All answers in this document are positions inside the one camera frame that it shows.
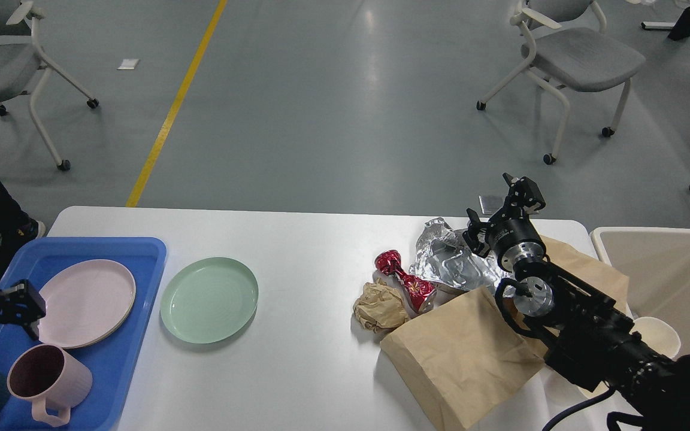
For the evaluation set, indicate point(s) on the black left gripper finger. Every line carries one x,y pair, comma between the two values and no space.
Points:
21,304

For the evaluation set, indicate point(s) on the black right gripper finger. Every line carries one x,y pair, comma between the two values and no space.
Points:
523,199
475,235

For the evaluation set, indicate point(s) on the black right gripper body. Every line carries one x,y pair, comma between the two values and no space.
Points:
513,241

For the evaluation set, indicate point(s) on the pink mug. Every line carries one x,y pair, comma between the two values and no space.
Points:
52,381

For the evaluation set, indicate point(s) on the white paper cup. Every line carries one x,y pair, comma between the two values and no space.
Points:
658,335

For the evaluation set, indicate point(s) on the green plate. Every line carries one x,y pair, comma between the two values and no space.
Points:
209,300

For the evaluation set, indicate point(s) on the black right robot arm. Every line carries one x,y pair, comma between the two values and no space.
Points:
588,340

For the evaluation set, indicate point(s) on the metal floor socket plate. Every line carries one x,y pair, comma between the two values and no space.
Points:
490,204

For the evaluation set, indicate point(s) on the crumpled aluminium foil tray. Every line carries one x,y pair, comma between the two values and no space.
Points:
443,258

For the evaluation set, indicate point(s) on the pink plate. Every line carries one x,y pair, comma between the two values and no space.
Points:
85,303

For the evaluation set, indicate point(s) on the red foil wrapper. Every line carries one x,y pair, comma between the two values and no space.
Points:
421,293

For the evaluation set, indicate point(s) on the rear brown paper bag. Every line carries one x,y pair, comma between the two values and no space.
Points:
588,269

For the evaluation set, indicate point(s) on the brown paper bag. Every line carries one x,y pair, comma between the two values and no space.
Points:
462,360
588,269

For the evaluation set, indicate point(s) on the blue plastic tray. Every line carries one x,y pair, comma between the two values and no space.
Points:
111,361

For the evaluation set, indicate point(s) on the crumpled brown paper ball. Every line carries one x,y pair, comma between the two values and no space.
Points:
380,307

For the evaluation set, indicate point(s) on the front brown paper bag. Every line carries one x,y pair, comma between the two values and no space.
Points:
462,360

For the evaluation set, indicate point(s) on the grey chair right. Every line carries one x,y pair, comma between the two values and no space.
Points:
566,46

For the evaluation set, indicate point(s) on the grey chair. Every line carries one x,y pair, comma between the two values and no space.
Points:
25,67
566,46

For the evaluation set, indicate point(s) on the beige plastic bin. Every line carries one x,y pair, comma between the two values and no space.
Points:
657,262

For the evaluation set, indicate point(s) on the desk foot top right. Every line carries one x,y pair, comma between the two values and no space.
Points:
678,30

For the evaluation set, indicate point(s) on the grey chair left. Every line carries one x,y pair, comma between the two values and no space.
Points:
25,67

